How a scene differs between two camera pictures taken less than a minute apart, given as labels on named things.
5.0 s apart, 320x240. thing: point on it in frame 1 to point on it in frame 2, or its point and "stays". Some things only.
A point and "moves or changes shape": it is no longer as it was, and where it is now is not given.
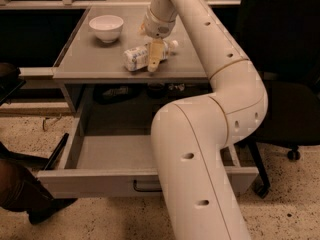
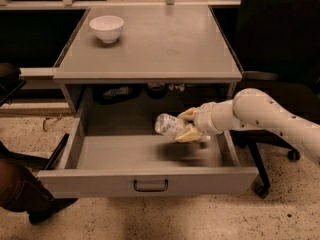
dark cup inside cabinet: (156, 90) stays
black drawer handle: (143, 190) stays
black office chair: (280, 37) stays
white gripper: (158, 28) to (204, 120)
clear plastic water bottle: (137, 57) moves or changes shape
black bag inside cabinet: (115, 93) stays
